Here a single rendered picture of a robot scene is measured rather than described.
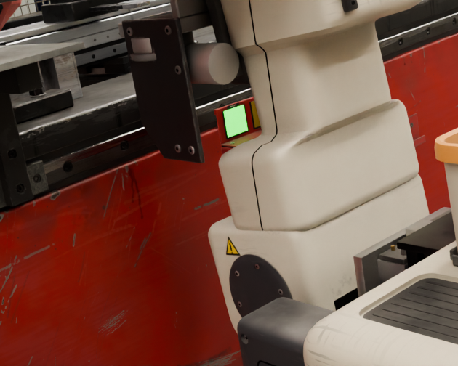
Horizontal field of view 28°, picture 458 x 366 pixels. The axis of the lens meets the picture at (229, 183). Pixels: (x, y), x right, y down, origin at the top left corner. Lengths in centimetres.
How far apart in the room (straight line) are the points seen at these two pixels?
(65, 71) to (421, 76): 95
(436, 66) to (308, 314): 145
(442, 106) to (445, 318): 161
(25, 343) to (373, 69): 75
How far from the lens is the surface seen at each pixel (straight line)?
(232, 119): 152
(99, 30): 200
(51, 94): 155
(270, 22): 94
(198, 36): 184
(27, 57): 128
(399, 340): 71
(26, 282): 147
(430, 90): 228
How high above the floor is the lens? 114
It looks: 16 degrees down
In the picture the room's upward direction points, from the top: 10 degrees counter-clockwise
